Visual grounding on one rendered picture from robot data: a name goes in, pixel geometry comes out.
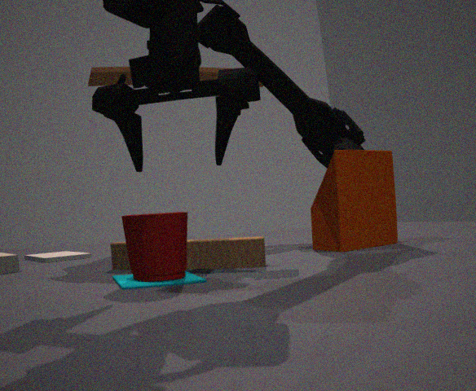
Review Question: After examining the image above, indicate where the brown flat bar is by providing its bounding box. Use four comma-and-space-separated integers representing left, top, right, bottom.
110, 237, 266, 270

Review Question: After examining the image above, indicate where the red cup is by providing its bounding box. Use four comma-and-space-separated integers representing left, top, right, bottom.
122, 212, 188, 282

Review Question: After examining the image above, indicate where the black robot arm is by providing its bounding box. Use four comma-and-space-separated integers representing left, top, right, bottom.
103, 0, 365, 168

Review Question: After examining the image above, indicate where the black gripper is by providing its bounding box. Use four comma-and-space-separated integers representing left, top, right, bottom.
92, 29, 260, 172

